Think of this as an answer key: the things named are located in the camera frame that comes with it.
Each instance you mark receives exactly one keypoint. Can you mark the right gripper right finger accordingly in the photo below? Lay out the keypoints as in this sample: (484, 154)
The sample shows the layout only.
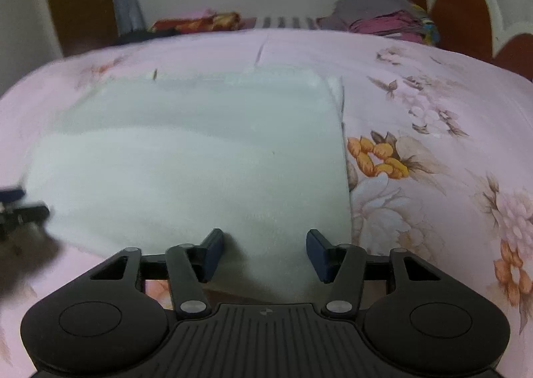
(341, 266)

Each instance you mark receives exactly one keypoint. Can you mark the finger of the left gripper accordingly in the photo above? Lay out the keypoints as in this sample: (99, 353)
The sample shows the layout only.
(13, 217)
(8, 196)

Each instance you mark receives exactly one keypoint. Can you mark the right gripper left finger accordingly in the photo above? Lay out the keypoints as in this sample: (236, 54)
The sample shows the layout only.
(189, 266)

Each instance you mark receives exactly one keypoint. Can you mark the white knit sweater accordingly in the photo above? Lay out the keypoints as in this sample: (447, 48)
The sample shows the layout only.
(152, 163)

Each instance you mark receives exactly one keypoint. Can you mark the pile of folded clothes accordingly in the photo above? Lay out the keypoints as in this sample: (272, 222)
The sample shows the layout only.
(395, 19)

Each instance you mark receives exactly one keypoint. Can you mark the pink floral bed sheet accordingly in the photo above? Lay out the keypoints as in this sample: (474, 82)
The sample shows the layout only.
(438, 153)

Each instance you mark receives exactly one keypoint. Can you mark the black garment on bed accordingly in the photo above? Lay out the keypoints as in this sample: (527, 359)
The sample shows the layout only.
(139, 36)

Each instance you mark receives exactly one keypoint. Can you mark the striped grey mattress cover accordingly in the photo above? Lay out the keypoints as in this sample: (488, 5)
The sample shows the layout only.
(280, 22)

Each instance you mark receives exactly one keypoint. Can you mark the red patterned cloth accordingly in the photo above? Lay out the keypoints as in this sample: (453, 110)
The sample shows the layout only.
(207, 23)

